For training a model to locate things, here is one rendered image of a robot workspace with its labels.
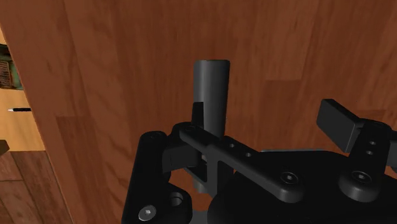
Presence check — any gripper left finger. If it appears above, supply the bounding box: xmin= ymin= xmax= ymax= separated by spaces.
xmin=121 ymin=101 xmax=306 ymax=224

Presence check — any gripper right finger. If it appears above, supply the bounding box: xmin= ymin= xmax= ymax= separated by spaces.
xmin=316 ymin=98 xmax=397 ymax=204

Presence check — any dark grey cylinder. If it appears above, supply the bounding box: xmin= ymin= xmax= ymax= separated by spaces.
xmin=193 ymin=59 xmax=231 ymax=195

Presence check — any pale wooden table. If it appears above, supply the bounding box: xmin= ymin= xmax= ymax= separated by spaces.
xmin=0 ymin=27 xmax=46 ymax=152

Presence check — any green box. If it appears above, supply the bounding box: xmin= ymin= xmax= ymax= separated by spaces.
xmin=0 ymin=43 xmax=24 ymax=91

